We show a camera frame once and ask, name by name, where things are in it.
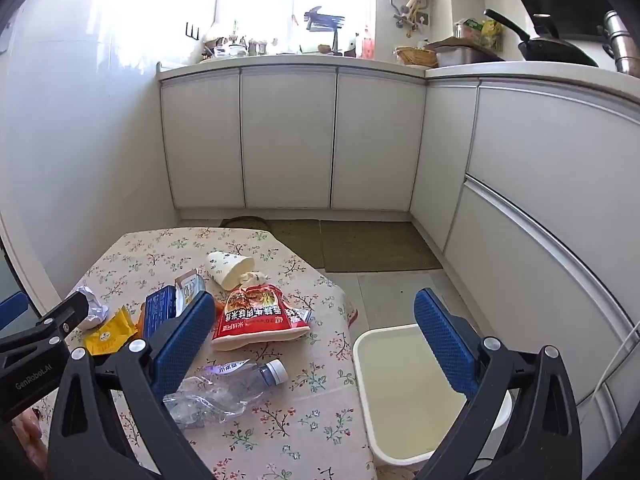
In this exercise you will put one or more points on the white tissue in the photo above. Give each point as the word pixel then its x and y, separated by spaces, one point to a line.
pixel 252 278

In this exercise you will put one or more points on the blue chair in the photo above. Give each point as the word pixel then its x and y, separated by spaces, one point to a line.
pixel 12 312

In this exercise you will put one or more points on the metal tray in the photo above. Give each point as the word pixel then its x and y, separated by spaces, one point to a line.
pixel 465 57

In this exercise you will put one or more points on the white cabinet door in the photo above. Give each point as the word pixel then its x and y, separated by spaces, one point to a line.
pixel 442 160
pixel 287 140
pixel 202 140
pixel 377 140

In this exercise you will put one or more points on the red label bottle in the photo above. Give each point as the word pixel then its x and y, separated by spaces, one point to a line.
pixel 368 45

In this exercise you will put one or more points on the white paper cup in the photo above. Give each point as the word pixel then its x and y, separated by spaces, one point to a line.
pixel 227 267

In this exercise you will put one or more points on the round woven mat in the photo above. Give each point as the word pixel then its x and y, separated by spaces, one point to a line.
pixel 245 222

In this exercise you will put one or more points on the white cabinet drawer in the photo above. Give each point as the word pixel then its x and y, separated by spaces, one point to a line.
pixel 525 285
pixel 560 170

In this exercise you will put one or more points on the black wall hook rack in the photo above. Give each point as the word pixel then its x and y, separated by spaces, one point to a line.
pixel 192 31

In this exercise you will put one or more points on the silver foil wrapper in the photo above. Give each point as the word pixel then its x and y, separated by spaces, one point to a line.
pixel 97 310

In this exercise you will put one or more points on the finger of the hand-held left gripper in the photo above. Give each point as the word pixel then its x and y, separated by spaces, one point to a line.
pixel 65 316

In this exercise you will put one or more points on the olive floor mat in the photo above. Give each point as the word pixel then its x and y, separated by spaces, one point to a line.
pixel 297 242
pixel 375 245

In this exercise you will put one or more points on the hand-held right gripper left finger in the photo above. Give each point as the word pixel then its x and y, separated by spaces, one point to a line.
pixel 182 340

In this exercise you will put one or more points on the red snack bag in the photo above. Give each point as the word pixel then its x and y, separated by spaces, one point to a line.
pixel 255 317

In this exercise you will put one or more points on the green yellow packet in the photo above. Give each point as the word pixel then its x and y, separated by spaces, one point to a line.
pixel 485 32

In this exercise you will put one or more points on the blue box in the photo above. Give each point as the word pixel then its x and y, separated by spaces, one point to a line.
pixel 160 307

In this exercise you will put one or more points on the silver sachet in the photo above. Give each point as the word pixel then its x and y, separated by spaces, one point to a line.
pixel 190 287

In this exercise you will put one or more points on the clear plastic bottle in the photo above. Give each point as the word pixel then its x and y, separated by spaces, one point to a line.
pixel 235 385

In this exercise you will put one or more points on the floral tablecloth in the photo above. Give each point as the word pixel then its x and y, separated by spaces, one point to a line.
pixel 300 425

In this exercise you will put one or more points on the white bowl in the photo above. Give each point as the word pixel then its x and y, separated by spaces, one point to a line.
pixel 237 51

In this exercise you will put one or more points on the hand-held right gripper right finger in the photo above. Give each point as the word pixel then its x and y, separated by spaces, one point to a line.
pixel 445 345

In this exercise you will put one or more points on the black dish rack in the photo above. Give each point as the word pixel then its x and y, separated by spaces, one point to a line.
pixel 325 22

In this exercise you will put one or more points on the water pipes with valves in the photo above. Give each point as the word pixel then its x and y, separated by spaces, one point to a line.
pixel 410 12

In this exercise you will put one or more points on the person's left hand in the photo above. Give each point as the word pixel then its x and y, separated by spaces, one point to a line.
pixel 31 435

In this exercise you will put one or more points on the black frying pan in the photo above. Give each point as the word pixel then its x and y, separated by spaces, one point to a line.
pixel 555 50

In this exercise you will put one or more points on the wicker basket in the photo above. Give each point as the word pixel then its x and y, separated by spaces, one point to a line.
pixel 412 56

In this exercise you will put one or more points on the white trash bin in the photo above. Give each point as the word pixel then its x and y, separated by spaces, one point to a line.
pixel 400 390

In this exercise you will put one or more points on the yellow snack packet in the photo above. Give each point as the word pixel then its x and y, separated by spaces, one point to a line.
pixel 110 332

